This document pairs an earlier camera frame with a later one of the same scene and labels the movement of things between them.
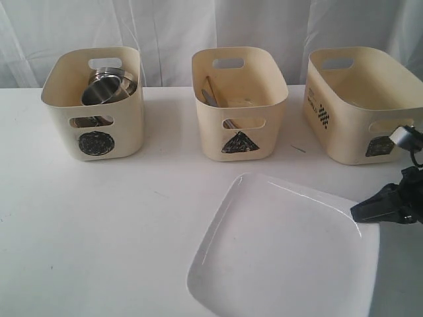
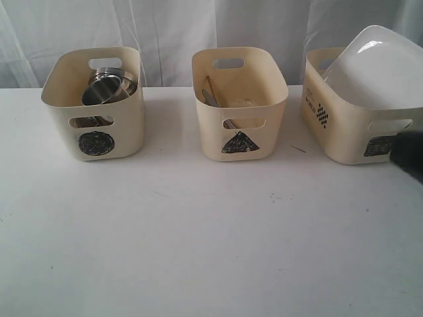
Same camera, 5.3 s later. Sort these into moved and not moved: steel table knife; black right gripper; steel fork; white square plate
Moved: white square plate; black right gripper
Not moved: steel table knife; steel fork
